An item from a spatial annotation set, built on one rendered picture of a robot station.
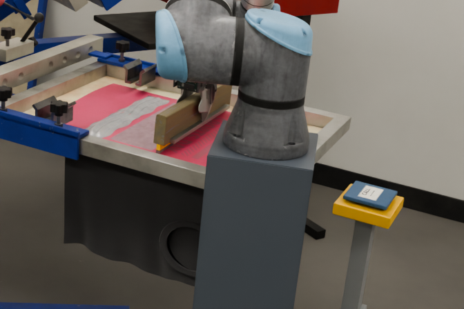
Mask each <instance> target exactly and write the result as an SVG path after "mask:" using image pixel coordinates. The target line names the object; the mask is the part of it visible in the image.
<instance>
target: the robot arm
mask: <svg viewBox="0 0 464 309"><path fill-rule="evenodd" d="M155 38H156V60H157V71H158V73H159V75H160V76H161V77H162V78H164V79H170V80H173V87H175V86H177V88H179V89H181V95H180V97H179V99H178V100H177V102H176V103H179V102H180V101H182V100H184V99H185V98H187V97H189V96H191V95H192V94H193V93H194V92H196V93H199V92H200V96H201V102H200V104H199V106H198V111H199V113H201V120H202V122H204V121H205V119H206V118H207V117H208V115H209V112H210V110H211V107H212V105H213V102H214V99H215V96H216V92H217V84H220V85H228V86H239V87H238V98H237V101H236V102H235V105H234V107H233V109H232V112H231V114H230V116H229V118H228V121H227V123H226V125H225V127H224V136H223V142H224V144H225V146H226V147H228V148H229V149H231V150H232V151H234V152H236V153H238V154H241V155H244V156H247V157H251V158H255V159H263V160H271V161H284V160H290V159H296V158H299V157H301V156H303V155H305V154H306V153H307V151H308V148H309V131H308V127H307V120H306V116H305V109H304V104H305V95H306V89H307V80H308V74H309V65H310V59H311V55H312V53H313V51H312V41H313V32H312V29H311V27H310V26H309V25H308V24H307V23H306V22H305V21H303V20H302V19H299V18H297V17H295V16H292V15H290V14H286V13H283V12H281V11H280V5H279V4H277V3H274V0H168V2H167V4H166V7H165V9H162V10H158V11H157V12H156V15H155Z"/></svg>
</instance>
